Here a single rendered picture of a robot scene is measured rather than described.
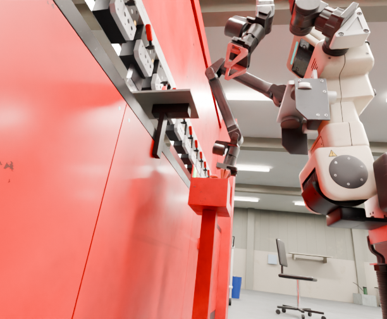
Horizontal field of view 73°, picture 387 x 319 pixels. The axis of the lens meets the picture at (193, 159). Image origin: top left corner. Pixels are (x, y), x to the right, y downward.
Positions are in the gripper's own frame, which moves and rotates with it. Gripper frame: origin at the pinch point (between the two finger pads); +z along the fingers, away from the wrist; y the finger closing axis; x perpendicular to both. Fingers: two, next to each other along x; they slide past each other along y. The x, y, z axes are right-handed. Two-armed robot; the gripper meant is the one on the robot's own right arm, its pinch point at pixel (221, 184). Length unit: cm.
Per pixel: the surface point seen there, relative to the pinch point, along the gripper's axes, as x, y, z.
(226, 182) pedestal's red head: 14.8, -4.5, 3.2
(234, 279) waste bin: -514, 9, 43
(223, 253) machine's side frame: -179, 10, 19
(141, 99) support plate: 42, 32, -11
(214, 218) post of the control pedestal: 7.6, -3.2, 17.3
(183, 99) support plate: 40.5, 15.9, -15.0
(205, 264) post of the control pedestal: 7.4, -5.8, 35.5
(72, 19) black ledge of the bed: 87, 21, 2
